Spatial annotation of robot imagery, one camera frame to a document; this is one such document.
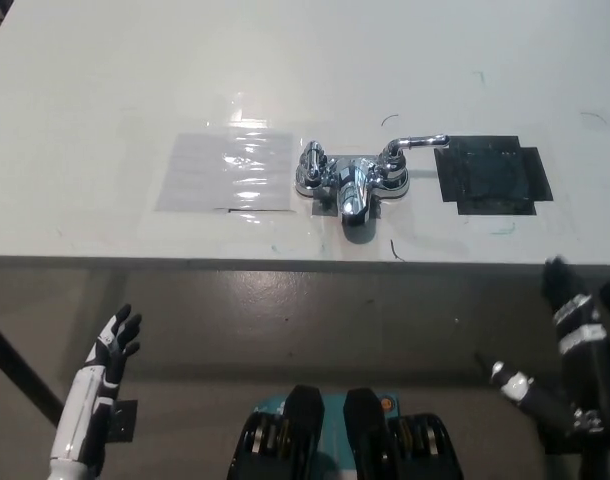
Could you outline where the black right hand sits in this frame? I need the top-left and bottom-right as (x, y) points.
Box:
(488, 256), (610, 434)

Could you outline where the white and black left hand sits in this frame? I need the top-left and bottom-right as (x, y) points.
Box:
(49, 302), (143, 452)

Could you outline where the chrome long lever faucet handle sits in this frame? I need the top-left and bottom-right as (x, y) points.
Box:
(381, 132), (452, 172)

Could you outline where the chrome faucet body with spout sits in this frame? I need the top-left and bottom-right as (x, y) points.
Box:
(293, 149), (412, 229)

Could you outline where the black floor foot plate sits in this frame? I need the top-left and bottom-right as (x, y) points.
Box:
(103, 398), (139, 444)
(543, 423), (582, 457)

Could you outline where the black table leg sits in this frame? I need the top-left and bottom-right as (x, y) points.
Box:
(0, 310), (67, 429)

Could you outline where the black tape patch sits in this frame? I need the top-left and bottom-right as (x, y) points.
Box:
(432, 133), (555, 218)

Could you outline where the clear laminated paper sheet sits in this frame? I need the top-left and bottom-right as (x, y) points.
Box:
(152, 130), (295, 214)

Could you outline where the chrome short faucet handle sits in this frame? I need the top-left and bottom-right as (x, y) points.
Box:
(297, 140), (327, 182)

